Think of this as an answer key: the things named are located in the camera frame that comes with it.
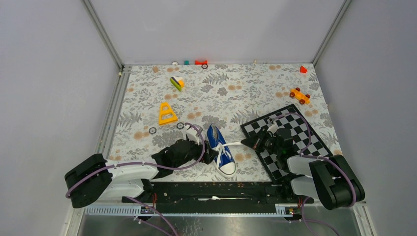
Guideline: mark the blue canvas sneaker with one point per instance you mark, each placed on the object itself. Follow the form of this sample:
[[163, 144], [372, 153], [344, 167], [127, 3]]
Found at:
[[214, 137]]

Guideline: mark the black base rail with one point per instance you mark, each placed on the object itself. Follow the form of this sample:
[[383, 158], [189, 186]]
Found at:
[[218, 197]]

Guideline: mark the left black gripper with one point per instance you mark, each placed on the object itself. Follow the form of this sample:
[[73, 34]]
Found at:
[[209, 156]]

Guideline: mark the orange toy car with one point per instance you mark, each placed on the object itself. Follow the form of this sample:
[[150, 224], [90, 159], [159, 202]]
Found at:
[[301, 97]]

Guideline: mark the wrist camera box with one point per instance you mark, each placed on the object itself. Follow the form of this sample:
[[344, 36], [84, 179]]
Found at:
[[273, 128], [192, 134]]

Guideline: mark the red block at wall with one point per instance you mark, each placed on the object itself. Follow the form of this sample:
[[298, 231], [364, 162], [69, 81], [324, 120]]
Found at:
[[200, 62]]

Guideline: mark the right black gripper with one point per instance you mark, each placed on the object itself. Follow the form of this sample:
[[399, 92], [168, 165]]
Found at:
[[253, 141]]

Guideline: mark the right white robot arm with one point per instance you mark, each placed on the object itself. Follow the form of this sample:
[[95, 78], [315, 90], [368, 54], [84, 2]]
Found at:
[[331, 180]]

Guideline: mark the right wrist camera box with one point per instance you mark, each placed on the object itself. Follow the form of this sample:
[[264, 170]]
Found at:
[[273, 128]]

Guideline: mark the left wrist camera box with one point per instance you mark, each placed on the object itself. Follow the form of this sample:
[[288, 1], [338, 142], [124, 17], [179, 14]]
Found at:
[[192, 134]]

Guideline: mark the white shoelace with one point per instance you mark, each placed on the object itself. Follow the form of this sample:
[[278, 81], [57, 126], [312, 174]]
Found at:
[[224, 155]]

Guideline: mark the stacked toy bricks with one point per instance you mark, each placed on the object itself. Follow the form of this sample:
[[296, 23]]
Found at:
[[177, 82]]

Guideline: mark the black white chessboard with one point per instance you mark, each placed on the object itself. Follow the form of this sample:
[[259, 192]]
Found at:
[[306, 140]]

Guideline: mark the red triangular block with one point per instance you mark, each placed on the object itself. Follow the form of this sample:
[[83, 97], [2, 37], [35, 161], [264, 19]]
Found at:
[[303, 69]]

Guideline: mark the yellow plastic triangle toy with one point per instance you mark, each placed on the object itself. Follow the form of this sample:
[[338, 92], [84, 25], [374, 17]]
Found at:
[[166, 114]]

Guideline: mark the floral patterned mat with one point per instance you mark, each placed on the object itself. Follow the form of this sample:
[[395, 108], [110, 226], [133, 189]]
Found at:
[[227, 95]]

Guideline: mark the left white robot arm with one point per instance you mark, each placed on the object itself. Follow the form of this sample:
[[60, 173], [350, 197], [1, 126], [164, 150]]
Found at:
[[97, 179]]

